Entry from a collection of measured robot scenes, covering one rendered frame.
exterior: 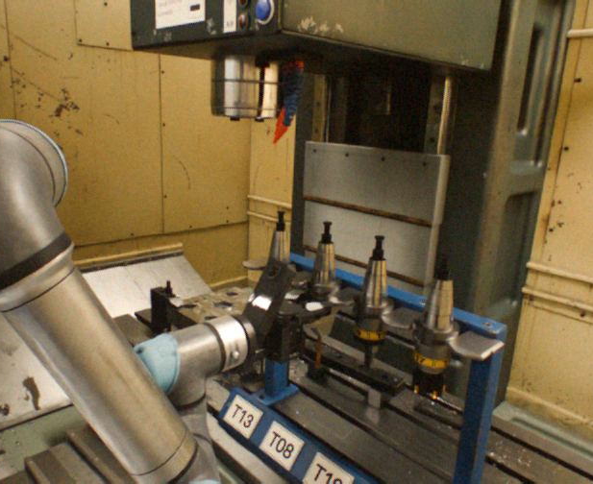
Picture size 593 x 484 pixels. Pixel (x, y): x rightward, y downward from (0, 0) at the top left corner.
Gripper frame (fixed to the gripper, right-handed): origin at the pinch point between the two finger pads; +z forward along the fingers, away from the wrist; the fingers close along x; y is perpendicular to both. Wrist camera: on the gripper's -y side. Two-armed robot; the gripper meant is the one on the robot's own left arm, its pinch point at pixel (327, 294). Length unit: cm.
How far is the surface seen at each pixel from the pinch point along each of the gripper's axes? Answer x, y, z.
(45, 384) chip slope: -92, 53, -22
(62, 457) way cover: -49, 48, -31
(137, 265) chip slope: -132, 37, 29
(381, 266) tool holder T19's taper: 12.1, -9.0, -2.0
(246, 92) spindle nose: -27.5, -33.6, 3.1
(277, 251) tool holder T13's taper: -10.1, -6.0, -3.0
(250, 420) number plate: -8.5, 25.7, -9.7
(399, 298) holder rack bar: 13.1, -3.1, 2.3
